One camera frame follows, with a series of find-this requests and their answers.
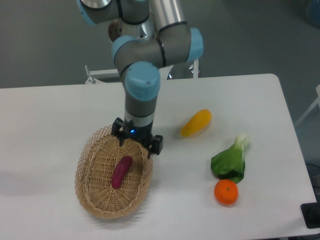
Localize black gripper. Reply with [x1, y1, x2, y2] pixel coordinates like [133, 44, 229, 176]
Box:
[111, 117, 163, 159]

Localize purple sweet potato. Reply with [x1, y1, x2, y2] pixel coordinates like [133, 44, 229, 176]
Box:
[111, 155, 133, 189]

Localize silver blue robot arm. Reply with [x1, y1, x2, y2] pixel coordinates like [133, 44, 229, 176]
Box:
[77, 0, 204, 155]

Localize woven wicker basket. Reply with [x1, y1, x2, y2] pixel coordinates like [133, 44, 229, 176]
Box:
[75, 126, 153, 219]

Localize yellow mango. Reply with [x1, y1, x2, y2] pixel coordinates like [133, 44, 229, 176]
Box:
[180, 109, 212, 138]

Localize green bok choy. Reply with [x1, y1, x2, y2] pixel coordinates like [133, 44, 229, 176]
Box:
[210, 133, 250, 184]

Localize orange tangerine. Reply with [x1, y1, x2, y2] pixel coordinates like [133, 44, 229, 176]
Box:
[213, 179, 239, 205]

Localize black device at table edge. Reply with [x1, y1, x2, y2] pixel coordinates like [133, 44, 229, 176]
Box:
[300, 202, 320, 229]

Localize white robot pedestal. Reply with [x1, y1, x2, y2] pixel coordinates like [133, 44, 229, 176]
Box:
[108, 18, 122, 43]

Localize white furniture frame at right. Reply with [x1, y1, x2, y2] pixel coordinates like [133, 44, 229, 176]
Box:
[293, 85, 320, 128]

